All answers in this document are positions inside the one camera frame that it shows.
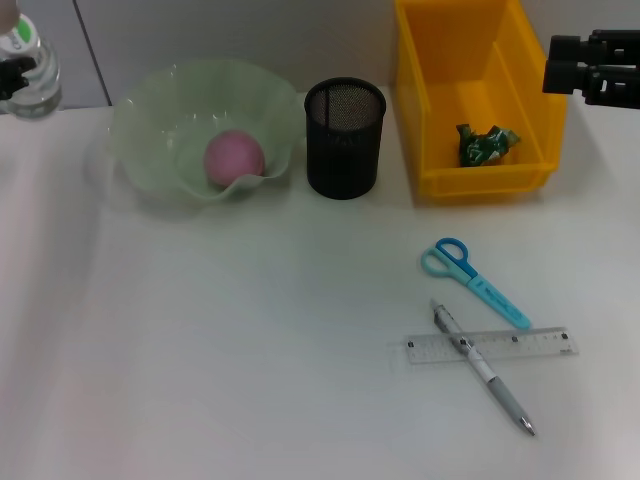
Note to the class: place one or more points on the yellow plastic bin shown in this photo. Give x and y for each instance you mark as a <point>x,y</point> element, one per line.
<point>450,75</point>

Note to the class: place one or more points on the clear green-label water bottle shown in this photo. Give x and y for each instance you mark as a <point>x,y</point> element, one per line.
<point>45,95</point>

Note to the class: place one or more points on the clear plastic ruler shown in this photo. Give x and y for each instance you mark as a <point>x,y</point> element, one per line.
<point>530,342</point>

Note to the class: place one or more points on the green plastic wrapper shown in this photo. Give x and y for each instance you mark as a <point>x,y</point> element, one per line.
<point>482,147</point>

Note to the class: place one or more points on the pink peach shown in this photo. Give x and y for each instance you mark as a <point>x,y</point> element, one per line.
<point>235,157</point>

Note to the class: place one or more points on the black mesh pen holder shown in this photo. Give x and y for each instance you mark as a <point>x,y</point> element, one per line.
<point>345,150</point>

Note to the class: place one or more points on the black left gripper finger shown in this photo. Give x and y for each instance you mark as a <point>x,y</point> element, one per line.
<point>15,75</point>

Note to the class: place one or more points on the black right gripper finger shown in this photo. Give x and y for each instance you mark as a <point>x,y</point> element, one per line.
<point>600,85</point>
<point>600,47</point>

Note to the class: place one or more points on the blue scissors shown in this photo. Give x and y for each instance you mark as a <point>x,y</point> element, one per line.
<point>492,299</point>

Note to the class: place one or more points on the translucent green fruit plate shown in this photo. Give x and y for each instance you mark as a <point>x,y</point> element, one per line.
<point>165,125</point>

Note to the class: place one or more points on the white grey pen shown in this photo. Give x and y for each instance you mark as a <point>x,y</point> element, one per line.
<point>492,382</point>

